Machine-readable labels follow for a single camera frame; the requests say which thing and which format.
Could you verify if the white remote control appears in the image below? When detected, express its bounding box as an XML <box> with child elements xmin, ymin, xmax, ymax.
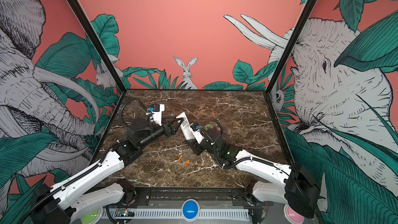
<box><xmin>177</xmin><ymin>112</ymin><xmax>196</xmax><ymax>144</ymax></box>

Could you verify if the blue push button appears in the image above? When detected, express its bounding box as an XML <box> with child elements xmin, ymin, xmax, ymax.
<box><xmin>181</xmin><ymin>199</ymin><xmax>201</xmax><ymax>222</ymax></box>

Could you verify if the small circuit board with leds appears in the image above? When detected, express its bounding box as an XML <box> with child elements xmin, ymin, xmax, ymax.
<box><xmin>115</xmin><ymin>208</ymin><xmax>135</xmax><ymax>219</ymax></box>

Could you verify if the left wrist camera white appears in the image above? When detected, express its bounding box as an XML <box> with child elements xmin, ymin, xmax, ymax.
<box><xmin>146</xmin><ymin>104</ymin><xmax>165</xmax><ymax>126</ymax></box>

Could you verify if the green push button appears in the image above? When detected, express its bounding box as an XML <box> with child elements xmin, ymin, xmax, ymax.
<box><xmin>80</xmin><ymin>208</ymin><xmax>103</xmax><ymax>224</ymax></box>

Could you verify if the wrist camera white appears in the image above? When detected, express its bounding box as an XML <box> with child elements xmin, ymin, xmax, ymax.
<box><xmin>188</xmin><ymin>123</ymin><xmax>205</xmax><ymax>144</ymax></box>
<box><xmin>146</xmin><ymin>104</ymin><xmax>165</xmax><ymax>126</ymax></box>

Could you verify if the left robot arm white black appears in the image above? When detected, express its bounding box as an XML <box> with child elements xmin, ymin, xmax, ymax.
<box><xmin>18</xmin><ymin>98</ymin><xmax>187</xmax><ymax>224</ymax></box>

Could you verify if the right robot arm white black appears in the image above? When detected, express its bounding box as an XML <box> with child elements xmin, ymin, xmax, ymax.
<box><xmin>180</xmin><ymin>117</ymin><xmax>321</xmax><ymax>218</ymax></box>

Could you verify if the green tape roll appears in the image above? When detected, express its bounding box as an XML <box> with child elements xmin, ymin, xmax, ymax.
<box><xmin>205</xmin><ymin>124</ymin><xmax>213</xmax><ymax>131</ymax></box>

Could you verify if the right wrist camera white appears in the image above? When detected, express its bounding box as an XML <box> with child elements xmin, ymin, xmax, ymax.
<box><xmin>188</xmin><ymin>123</ymin><xmax>205</xmax><ymax>144</ymax></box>

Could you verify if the white slotted cable duct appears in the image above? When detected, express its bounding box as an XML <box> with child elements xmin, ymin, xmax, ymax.
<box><xmin>109</xmin><ymin>208</ymin><xmax>251</xmax><ymax>222</ymax></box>

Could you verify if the black front mounting rail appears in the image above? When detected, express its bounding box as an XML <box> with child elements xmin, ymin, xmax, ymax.
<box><xmin>129</xmin><ymin>187</ymin><xmax>261</xmax><ymax>207</ymax></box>

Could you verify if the pink push button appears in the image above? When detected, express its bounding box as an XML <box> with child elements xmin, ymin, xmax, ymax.
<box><xmin>284</xmin><ymin>205</ymin><xmax>305</xmax><ymax>224</ymax></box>

